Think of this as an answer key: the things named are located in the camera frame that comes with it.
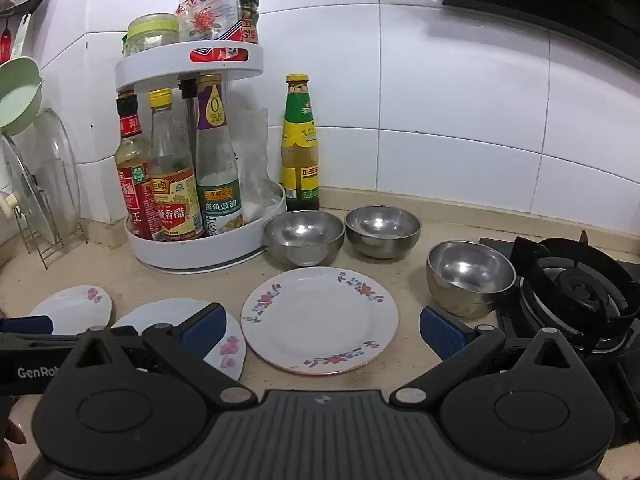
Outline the small floral white plate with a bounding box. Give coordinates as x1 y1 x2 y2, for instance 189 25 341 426
29 285 112 336

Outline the steel bottle with black top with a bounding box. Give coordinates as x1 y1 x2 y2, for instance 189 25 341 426
180 76 199 161

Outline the red and blue packet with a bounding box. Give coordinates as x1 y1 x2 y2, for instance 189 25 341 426
190 45 251 62

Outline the pale green hanging utensil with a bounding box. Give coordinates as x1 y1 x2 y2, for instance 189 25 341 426
11 12 32 59

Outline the glass jar with green lid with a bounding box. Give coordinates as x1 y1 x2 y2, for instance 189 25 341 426
125 13 180 57

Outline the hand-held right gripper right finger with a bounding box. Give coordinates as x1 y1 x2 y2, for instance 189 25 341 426
389 306 596 408

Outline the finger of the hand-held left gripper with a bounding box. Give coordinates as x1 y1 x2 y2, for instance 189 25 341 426
0 315 55 336

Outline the person's left hand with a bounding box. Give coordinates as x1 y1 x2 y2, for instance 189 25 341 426
0 409 27 480

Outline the wire lid rack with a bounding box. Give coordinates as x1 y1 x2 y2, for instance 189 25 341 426
15 207 87 267

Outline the green plastic colander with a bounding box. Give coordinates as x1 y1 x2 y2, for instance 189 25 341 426
0 57 45 137

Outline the clear red-print seasoning packet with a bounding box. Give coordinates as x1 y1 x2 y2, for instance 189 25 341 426
175 0 241 43

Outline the large floral white plate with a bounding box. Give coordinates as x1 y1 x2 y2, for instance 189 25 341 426
240 266 400 375

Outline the yellow cap vinegar bottle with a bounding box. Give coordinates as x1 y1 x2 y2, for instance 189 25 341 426
148 88 205 242

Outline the white two-tier spice rack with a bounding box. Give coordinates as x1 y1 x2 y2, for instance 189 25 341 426
114 42 288 275

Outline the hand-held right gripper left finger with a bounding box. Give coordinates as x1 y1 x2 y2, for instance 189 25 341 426
60 304 258 408

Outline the red cap soy sauce bottle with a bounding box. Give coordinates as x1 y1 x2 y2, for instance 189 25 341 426
115 91 157 241

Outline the purple label sauce bottle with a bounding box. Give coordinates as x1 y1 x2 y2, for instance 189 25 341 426
195 74 244 236

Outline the steel bowl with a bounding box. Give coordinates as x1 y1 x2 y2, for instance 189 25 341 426
345 205 422 260
426 240 517 318
262 210 346 267

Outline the dark lid sauce jar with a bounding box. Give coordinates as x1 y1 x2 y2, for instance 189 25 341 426
239 0 260 45

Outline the green label sauce bottle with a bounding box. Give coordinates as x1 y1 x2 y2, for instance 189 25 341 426
280 74 320 211

